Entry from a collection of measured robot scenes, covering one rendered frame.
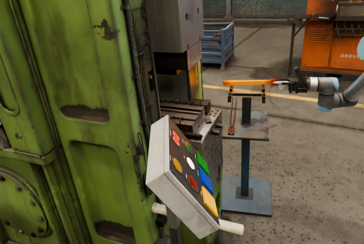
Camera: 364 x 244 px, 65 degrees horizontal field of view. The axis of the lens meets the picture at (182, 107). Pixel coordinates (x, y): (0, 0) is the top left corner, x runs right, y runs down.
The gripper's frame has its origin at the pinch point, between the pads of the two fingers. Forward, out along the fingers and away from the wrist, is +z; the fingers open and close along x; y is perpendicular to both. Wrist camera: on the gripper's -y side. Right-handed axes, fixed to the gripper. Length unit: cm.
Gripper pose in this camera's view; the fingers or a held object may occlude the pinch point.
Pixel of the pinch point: (275, 81)
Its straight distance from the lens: 194.9
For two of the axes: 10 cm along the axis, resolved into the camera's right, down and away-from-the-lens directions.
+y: 0.8, 9.0, 4.3
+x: 2.3, -4.3, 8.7
